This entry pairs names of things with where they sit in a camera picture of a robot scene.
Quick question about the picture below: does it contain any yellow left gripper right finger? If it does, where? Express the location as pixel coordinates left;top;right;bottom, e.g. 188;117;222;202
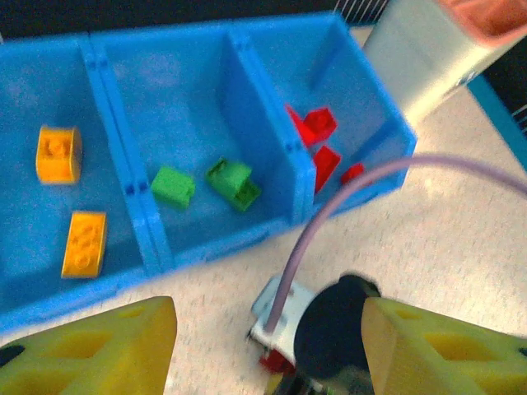
361;296;527;395

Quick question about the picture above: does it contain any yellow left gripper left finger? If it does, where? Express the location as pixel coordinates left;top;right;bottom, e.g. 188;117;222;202
0;295;178;395

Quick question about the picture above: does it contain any red lego brick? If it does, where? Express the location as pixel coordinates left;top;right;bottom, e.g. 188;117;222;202
340;162;367;186
313;145;343;194
259;349;297;375
302;106;338;145

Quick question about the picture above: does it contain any yellow lego brick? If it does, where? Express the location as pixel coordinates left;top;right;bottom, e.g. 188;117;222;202
60;211;108;280
35;125;83;185

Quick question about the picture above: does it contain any green lego brick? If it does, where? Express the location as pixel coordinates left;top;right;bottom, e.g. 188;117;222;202
150;165;196;211
204;156;263;213

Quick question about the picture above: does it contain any blue plastic bin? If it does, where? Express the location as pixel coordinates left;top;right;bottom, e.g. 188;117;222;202
230;12;417;225
0;35;161;332
88;24;308;271

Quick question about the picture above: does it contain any blue table edging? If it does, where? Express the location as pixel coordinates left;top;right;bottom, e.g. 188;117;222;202
469;73;527;174

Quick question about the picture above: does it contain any white knife block salmon top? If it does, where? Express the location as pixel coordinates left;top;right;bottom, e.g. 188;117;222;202
361;0;527;120

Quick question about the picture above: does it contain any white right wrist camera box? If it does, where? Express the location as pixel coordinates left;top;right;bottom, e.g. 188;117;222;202
249;275;316;357

